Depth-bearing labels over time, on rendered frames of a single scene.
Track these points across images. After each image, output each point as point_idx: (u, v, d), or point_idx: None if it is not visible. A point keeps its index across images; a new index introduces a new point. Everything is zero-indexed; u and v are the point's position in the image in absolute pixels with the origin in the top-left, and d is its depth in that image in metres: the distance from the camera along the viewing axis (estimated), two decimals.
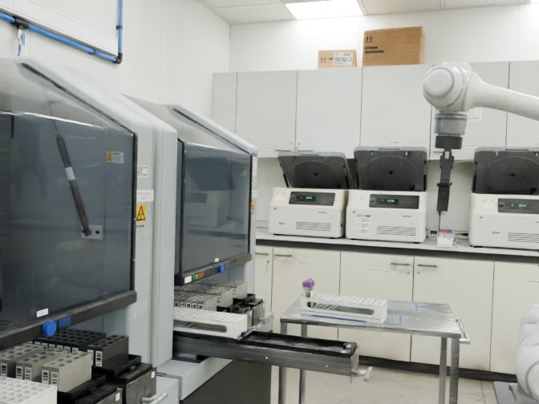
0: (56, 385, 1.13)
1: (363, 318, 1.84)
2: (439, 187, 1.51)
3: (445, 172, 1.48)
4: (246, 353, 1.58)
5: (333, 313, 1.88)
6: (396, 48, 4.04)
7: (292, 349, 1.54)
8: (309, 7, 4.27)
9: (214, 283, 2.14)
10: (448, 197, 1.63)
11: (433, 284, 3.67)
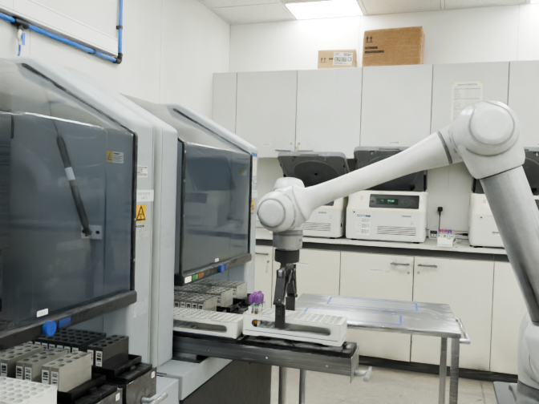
0: (56, 385, 1.13)
1: (318, 340, 1.53)
2: (276, 305, 1.56)
3: (278, 292, 1.53)
4: (246, 353, 1.58)
5: (282, 334, 1.56)
6: (396, 48, 4.04)
7: (292, 349, 1.54)
8: (309, 7, 4.27)
9: (214, 283, 2.14)
10: (294, 309, 1.65)
11: (433, 284, 3.67)
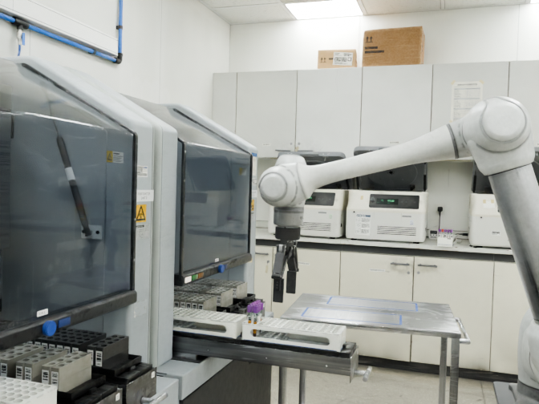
0: (56, 385, 1.13)
1: None
2: (274, 279, 1.54)
3: (277, 265, 1.52)
4: (246, 353, 1.58)
5: (281, 344, 1.56)
6: (396, 48, 4.04)
7: (291, 349, 1.54)
8: (309, 7, 4.27)
9: (214, 283, 2.14)
10: (295, 284, 1.66)
11: (433, 284, 3.67)
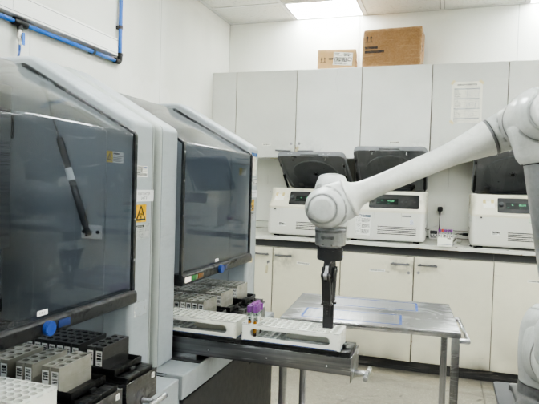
0: (56, 385, 1.13)
1: None
2: (333, 305, 1.57)
3: None
4: (246, 353, 1.58)
5: (281, 344, 1.56)
6: (396, 48, 4.04)
7: (291, 349, 1.54)
8: (309, 7, 4.27)
9: (214, 283, 2.14)
10: (322, 316, 1.57)
11: (433, 284, 3.67)
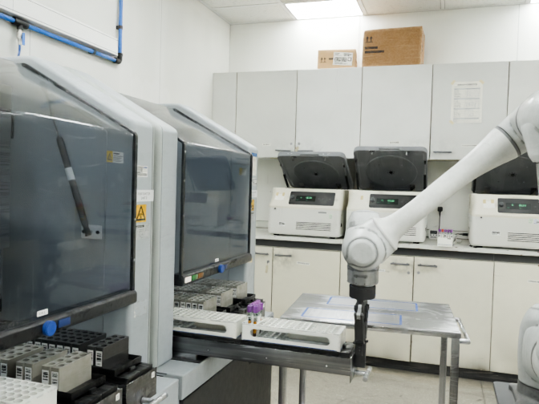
0: (56, 385, 1.13)
1: None
2: (364, 343, 1.54)
3: None
4: (246, 353, 1.58)
5: (281, 344, 1.56)
6: (396, 48, 4.04)
7: (291, 349, 1.54)
8: (309, 7, 4.27)
9: (214, 283, 2.14)
10: (354, 355, 1.54)
11: (433, 284, 3.67)
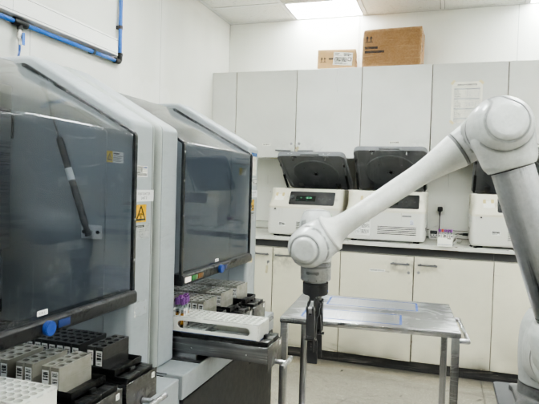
0: (56, 385, 1.13)
1: None
2: (320, 335, 1.61)
3: None
4: (173, 343, 1.65)
5: (206, 334, 1.63)
6: (396, 48, 4.04)
7: (214, 340, 1.62)
8: (309, 7, 4.27)
9: (214, 283, 2.14)
10: (307, 351, 1.56)
11: (433, 284, 3.67)
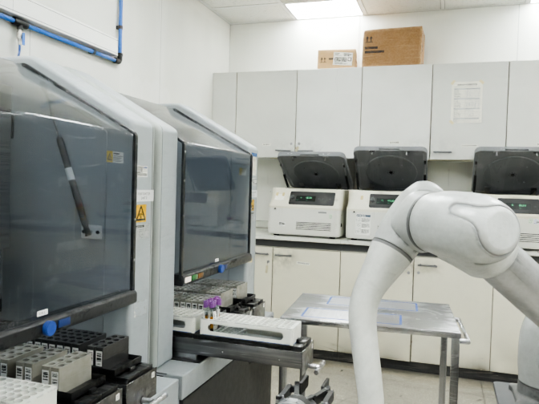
0: (56, 385, 1.13)
1: None
2: None
3: (331, 399, 1.34)
4: (204, 347, 1.62)
5: (237, 338, 1.60)
6: (396, 48, 4.04)
7: (246, 344, 1.59)
8: (309, 7, 4.27)
9: (214, 283, 2.14)
10: (305, 378, 1.44)
11: (433, 284, 3.67)
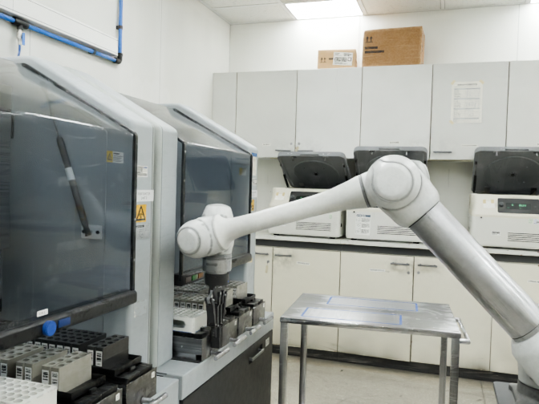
0: (56, 385, 1.13)
1: None
2: (220, 326, 1.68)
3: (221, 311, 1.72)
4: None
5: None
6: (396, 48, 4.04)
7: None
8: (309, 7, 4.27)
9: None
10: (211, 337, 1.68)
11: (433, 284, 3.67)
